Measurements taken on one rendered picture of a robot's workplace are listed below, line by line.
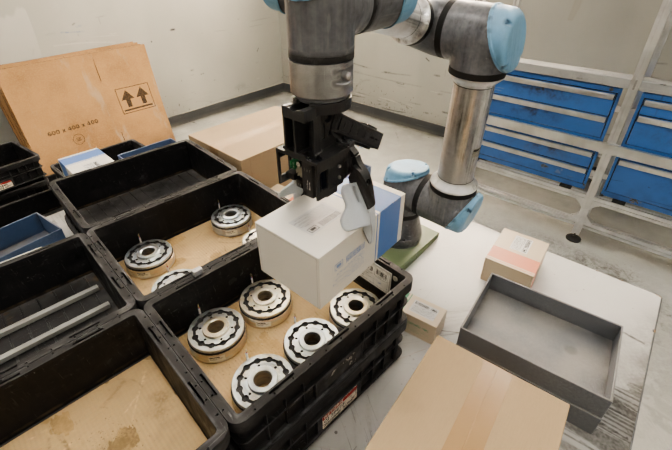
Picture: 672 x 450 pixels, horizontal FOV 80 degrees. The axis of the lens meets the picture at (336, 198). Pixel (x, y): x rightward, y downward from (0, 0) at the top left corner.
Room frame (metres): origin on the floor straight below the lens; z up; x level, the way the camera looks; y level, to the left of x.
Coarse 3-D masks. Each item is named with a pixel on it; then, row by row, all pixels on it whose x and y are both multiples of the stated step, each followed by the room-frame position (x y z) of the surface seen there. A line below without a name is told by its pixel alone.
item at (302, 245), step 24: (336, 192) 0.53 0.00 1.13; (384, 192) 0.53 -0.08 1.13; (288, 216) 0.46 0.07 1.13; (312, 216) 0.46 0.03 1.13; (336, 216) 0.46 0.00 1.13; (384, 216) 0.48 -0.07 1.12; (264, 240) 0.44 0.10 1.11; (288, 240) 0.41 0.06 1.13; (312, 240) 0.41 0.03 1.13; (336, 240) 0.41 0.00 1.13; (360, 240) 0.44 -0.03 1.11; (384, 240) 0.49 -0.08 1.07; (264, 264) 0.44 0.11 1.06; (288, 264) 0.41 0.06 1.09; (312, 264) 0.38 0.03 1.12; (336, 264) 0.40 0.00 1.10; (360, 264) 0.44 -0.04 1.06; (312, 288) 0.38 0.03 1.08; (336, 288) 0.40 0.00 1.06
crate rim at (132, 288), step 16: (224, 176) 0.94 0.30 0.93; (192, 192) 0.86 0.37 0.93; (272, 192) 0.86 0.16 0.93; (144, 208) 0.79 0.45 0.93; (112, 224) 0.73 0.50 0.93; (96, 240) 0.66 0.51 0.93; (256, 240) 0.66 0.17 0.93; (112, 256) 0.61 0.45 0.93; (224, 256) 0.61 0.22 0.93; (128, 288) 0.52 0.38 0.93; (160, 288) 0.52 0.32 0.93; (144, 304) 0.49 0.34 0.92
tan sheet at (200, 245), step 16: (208, 224) 0.86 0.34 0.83; (176, 240) 0.79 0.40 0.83; (192, 240) 0.79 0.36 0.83; (208, 240) 0.79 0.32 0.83; (224, 240) 0.79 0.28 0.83; (240, 240) 0.79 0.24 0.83; (176, 256) 0.73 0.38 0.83; (192, 256) 0.73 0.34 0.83; (208, 256) 0.73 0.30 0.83; (144, 288) 0.62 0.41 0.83
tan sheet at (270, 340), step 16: (288, 288) 0.62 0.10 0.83; (304, 304) 0.58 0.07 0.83; (288, 320) 0.54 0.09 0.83; (256, 336) 0.50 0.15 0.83; (272, 336) 0.50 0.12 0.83; (240, 352) 0.46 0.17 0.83; (256, 352) 0.46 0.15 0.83; (272, 352) 0.46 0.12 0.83; (208, 368) 0.43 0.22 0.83; (224, 368) 0.43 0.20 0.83; (224, 384) 0.40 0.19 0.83
